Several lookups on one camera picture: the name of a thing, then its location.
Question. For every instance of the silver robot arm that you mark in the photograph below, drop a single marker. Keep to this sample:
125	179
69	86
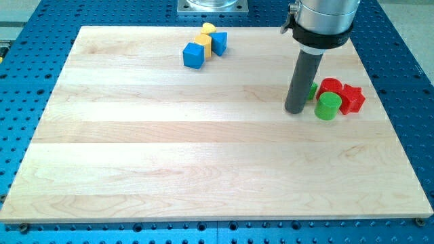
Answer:
319	25

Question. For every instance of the blue cube block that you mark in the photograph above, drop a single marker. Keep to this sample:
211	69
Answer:
193	55

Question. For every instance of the blue triangle block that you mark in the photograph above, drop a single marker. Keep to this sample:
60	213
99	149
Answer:
219	42

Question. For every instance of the yellow cube block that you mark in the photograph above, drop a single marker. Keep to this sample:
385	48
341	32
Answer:
205	41

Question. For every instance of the light wooden board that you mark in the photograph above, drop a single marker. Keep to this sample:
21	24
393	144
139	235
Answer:
130	134

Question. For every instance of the yellow heart block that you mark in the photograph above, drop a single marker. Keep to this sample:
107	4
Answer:
208	28

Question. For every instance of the small green block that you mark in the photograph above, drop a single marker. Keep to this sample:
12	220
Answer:
312	91

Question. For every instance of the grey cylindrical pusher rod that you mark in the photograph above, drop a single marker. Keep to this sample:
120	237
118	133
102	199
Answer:
302	79

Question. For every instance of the green cylinder block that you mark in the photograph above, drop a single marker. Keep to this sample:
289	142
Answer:
327	106

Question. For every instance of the red cylinder block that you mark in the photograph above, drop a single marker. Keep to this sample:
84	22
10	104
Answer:
329	85

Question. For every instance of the red star block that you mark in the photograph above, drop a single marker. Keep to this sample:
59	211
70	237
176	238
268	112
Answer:
352	99

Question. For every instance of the blue perforated table plate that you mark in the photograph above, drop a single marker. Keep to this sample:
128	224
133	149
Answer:
34	61

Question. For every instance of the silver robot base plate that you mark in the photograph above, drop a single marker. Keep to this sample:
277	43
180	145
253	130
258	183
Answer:
190	7

